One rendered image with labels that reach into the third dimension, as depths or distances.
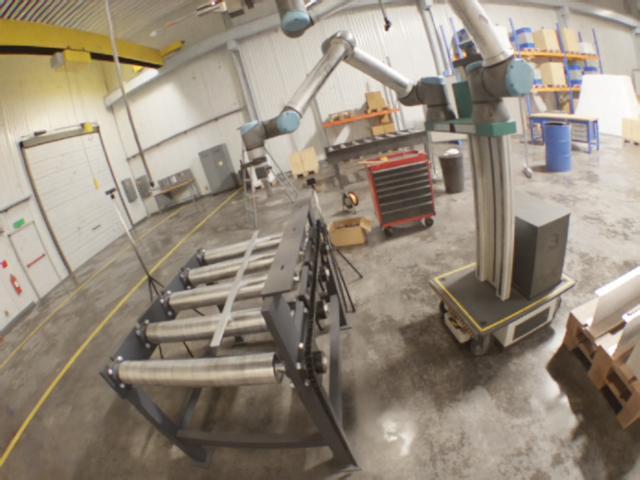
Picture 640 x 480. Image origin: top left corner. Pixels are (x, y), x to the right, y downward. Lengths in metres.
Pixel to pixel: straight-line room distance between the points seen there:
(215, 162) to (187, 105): 2.87
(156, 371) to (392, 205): 3.00
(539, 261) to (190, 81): 12.44
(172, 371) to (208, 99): 11.60
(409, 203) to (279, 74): 8.94
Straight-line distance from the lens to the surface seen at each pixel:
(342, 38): 1.44
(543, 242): 1.85
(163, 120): 13.29
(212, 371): 1.10
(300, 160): 9.31
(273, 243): 2.01
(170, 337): 1.51
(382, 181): 3.39
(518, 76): 1.21
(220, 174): 11.69
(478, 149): 1.80
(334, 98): 11.28
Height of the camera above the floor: 1.57
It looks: 23 degrees down
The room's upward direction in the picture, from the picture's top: 16 degrees counter-clockwise
